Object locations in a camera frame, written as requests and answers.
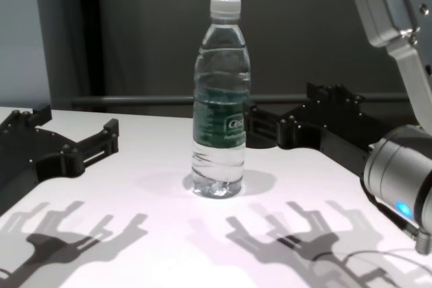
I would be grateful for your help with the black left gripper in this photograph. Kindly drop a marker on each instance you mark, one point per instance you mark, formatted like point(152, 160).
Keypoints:
point(30, 156)

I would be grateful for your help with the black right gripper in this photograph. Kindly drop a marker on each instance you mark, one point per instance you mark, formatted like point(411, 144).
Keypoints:
point(330, 129)

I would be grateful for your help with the clear water bottle green label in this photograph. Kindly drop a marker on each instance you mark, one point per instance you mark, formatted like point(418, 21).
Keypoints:
point(221, 106)

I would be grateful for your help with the grey horizontal rail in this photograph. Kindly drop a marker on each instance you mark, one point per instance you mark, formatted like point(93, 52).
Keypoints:
point(135, 100)

